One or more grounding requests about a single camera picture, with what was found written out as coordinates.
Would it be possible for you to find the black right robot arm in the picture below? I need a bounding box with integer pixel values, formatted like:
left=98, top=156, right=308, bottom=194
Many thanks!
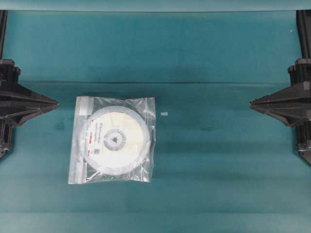
left=250, top=10, right=311, bottom=164

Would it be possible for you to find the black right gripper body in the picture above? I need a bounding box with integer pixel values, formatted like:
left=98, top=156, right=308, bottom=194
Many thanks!
left=288, top=58, right=311, bottom=127

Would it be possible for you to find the white component reel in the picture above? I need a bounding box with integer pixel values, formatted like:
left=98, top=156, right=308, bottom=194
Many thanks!
left=84, top=106, right=151, bottom=176

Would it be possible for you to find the clear zip bag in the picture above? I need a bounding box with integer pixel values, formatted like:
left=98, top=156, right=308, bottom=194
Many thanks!
left=68, top=96, right=156, bottom=184

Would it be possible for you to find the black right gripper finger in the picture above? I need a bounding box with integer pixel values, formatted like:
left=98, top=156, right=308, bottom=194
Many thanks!
left=249, top=85, right=288, bottom=105
left=250, top=104, right=288, bottom=119

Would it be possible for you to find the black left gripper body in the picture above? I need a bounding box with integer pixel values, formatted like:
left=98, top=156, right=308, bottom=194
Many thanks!
left=0, top=59, right=31, bottom=126

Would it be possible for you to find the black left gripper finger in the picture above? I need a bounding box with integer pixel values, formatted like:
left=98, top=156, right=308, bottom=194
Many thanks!
left=21, top=86, right=58, bottom=105
left=23, top=104, right=58, bottom=121

